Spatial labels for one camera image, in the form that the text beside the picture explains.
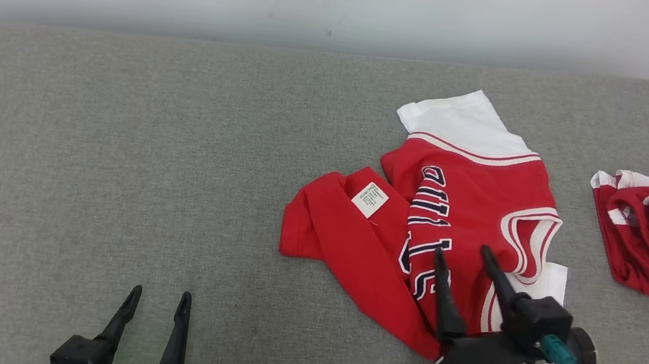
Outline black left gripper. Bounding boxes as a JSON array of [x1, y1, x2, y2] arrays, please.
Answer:
[[25, 267, 198, 364]]

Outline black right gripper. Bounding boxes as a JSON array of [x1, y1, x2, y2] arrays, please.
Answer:
[[415, 238, 551, 364]]

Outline red basketball jersey white sleeves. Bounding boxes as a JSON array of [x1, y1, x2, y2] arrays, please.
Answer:
[[263, 62, 597, 364]]

